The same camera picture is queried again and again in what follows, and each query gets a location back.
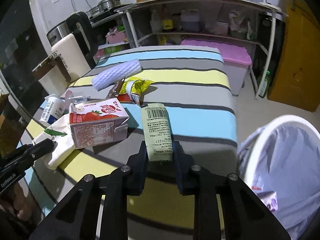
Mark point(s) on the white trash bin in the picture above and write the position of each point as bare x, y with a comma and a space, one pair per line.
282, 136

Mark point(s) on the striped tablecloth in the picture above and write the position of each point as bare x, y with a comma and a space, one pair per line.
191, 100

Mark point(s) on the white soy milk maker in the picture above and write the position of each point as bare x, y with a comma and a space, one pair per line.
74, 63

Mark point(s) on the metal kitchen shelf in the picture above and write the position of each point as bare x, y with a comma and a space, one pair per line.
239, 23

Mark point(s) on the grey bin liner bag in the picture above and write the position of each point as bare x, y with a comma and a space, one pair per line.
291, 190

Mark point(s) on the yellow snack wrapper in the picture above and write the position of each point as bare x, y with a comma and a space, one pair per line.
132, 90

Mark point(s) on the steel cooking pot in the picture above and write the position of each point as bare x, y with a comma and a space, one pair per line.
108, 4

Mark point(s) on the brown white mug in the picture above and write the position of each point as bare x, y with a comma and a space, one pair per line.
52, 75

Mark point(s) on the pink lid storage box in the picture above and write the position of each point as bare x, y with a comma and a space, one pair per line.
236, 59

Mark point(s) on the clear plastic cup lid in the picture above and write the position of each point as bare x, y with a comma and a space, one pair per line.
70, 97

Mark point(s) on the white yogurt cup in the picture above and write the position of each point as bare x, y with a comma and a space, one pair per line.
53, 110

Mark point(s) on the green plastic bottle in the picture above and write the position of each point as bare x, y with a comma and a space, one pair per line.
265, 84

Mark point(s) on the left hand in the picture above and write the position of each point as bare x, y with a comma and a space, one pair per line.
18, 201

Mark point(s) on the pink plastic basket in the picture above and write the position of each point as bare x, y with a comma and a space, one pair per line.
115, 36

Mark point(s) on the steel electric kettle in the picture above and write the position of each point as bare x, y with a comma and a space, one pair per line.
79, 25

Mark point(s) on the yellow wooden door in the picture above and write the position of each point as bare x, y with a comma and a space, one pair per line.
296, 82

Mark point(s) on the strawberry milk carton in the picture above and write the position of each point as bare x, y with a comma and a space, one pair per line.
98, 122

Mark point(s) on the green paper snack packet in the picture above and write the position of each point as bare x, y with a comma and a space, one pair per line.
157, 132

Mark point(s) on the white green paper wrapper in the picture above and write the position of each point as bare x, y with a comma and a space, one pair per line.
60, 134

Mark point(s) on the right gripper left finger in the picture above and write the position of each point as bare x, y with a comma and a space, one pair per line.
138, 164

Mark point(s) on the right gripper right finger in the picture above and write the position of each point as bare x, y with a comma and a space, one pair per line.
186, 178

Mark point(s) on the brown snack wrapper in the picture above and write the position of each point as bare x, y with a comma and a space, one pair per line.
115, 90

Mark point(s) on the white foam net sleeve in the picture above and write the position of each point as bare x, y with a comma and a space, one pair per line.
116, 74

